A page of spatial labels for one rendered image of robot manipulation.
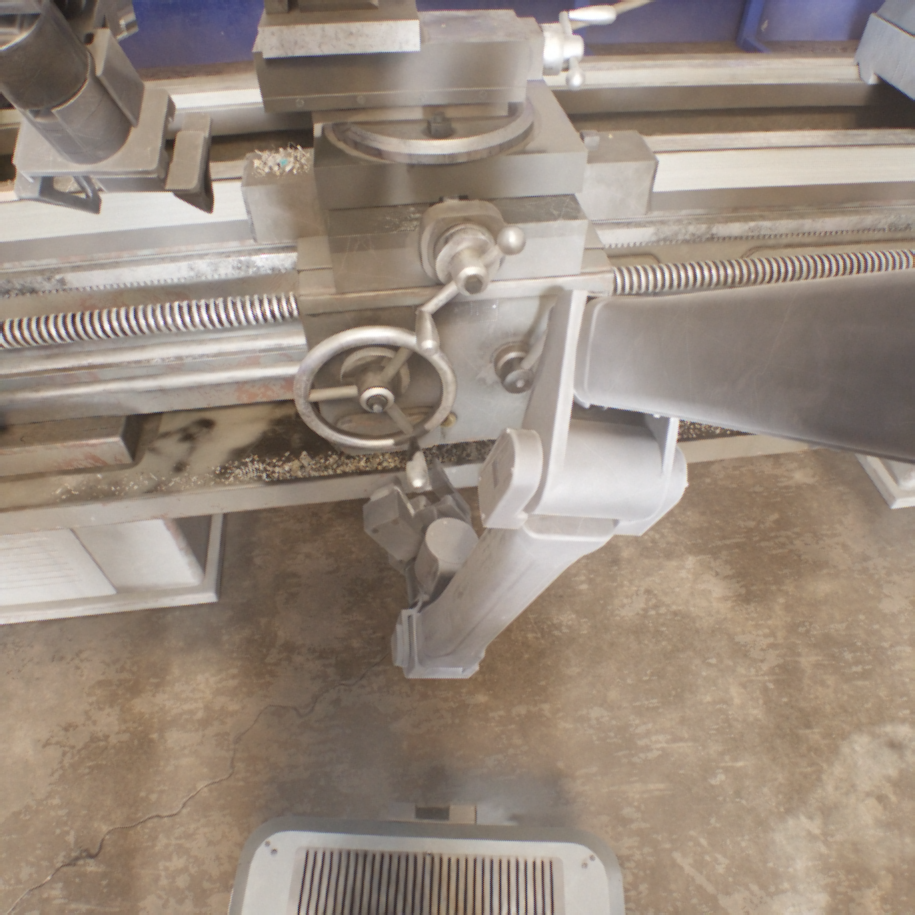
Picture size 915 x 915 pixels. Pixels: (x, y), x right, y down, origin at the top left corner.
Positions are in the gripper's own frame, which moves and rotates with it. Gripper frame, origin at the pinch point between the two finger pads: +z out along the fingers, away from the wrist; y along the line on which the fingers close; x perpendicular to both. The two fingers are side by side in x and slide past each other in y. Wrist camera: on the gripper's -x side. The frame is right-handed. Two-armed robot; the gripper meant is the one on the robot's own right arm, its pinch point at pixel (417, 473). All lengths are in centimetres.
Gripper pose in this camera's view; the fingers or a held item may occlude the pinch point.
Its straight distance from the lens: 87.9
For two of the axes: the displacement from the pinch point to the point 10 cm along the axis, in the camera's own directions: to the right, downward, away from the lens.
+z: -1.4, -7.5, 6.5
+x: 4.4, 5.4, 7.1
